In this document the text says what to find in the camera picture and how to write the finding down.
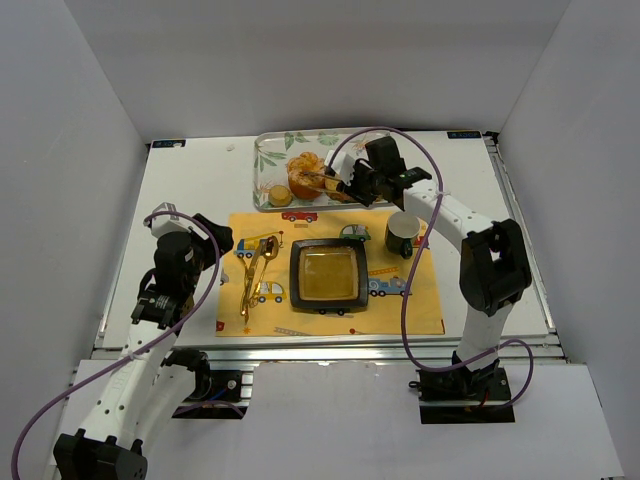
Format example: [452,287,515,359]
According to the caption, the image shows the blue table label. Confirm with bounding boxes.
[151,139,186,149]
[447,130,482,140]

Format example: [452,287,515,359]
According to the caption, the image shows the dark green mug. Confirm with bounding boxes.
[384,211,421,260]

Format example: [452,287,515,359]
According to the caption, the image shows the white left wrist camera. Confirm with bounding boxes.
[143,202,191,239]

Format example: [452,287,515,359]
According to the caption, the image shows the black square plate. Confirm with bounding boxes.
[289,238,369,316]

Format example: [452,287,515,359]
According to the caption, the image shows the yellow vehicle-print placemat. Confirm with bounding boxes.
[216,210,445,338]

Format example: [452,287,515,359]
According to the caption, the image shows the gold fork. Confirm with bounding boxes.
[238,240,267,320]

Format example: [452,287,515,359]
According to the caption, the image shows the white leaf-print tray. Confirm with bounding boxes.
[252,125,405,213]

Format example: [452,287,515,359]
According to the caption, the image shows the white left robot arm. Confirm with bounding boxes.
[53,211,234,479]

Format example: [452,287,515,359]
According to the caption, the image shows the aluminium table frame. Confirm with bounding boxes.
[92,130,570,362]

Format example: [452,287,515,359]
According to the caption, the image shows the small round yellow cake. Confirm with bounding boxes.
[268,185,293,208]

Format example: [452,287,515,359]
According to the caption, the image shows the large orange sugared bun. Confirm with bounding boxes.
[287,152,325,200]

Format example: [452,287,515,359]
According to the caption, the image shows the gold spoon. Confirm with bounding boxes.
[247,235,280,307]

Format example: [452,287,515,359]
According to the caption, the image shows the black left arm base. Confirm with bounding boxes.
[163,349,252,420]

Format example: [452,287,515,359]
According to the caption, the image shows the metal serving tongs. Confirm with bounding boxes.
[297,170,351,193]

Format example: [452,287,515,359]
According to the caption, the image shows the blue right table label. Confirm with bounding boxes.
[447,130,482,140]

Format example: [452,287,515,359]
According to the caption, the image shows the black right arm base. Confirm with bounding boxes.
[408,367,515,425]

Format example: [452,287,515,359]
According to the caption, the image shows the blue left table label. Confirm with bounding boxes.
[151,139,186,149]

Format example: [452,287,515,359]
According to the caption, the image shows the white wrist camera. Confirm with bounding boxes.
[324,150,356,185]
[143,202,191,239]

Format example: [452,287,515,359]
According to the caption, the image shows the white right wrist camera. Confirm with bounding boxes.
[324,150,356,185]

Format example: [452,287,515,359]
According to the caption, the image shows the herb bread slice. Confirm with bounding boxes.
[324,178,352,203]

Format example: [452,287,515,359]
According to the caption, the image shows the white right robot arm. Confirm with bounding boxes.
[325,136,532,384]

